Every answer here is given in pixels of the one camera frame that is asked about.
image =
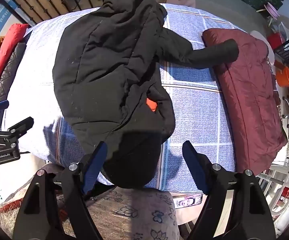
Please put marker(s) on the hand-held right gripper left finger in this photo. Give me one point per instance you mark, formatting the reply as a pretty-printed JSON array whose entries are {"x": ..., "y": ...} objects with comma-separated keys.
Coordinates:
[{"x": 94, "y": 167}]

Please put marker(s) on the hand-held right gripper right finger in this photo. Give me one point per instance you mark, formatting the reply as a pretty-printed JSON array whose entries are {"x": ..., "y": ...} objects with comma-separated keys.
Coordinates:
[{"x": 194, "y": 170}]

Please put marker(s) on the black padded jacket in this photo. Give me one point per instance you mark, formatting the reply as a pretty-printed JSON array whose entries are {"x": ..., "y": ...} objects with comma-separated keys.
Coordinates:
[{"x": 104, "y": 67}]

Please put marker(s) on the printed picture box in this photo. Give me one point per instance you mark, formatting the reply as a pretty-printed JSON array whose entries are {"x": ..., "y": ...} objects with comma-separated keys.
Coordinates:
[{"x": 187, "y": 201}]

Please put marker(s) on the black quilted jacket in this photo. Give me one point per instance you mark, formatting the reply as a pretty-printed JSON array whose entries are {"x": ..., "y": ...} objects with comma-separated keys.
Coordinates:
[{"x": 8, "y": 75}]

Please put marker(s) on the red jacket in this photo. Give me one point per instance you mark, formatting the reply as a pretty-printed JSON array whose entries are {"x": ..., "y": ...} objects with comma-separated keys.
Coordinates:
[{"x": 7, "y": 47}]

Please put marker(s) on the blue checked bedsheet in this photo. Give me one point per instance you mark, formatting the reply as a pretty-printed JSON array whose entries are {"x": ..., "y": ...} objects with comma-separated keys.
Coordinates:
[{"x": 197, "y": 110}]

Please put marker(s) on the floral cushion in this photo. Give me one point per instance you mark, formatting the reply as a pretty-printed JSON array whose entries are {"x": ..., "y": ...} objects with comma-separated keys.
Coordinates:
[{"x": 134, "y": 212}]

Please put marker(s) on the white chair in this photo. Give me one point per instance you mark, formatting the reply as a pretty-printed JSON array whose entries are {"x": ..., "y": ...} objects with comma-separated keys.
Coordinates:
[{"x": 282, "y": 180}]

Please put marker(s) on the maroon quilted coat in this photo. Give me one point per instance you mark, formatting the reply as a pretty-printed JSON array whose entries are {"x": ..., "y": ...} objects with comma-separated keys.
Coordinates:
[{"x": 247, "y": 92}]

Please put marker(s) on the black metal bed headboard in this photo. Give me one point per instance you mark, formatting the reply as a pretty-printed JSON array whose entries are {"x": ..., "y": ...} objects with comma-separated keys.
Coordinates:
[{"x": 47, "y": 4}]

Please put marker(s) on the orange bucket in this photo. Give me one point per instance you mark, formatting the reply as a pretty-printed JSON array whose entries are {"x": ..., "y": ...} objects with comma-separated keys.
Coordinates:
[{"x": 284, "y": 77}]

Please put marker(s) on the red plastic container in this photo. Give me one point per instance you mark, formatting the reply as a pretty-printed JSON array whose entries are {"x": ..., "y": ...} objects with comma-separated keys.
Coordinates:
[{"x": 274, "y": 41}]

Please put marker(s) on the pink plastic basin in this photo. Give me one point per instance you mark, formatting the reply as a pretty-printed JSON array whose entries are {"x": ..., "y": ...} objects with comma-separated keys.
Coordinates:
[{"x": 272, "y": 10}]

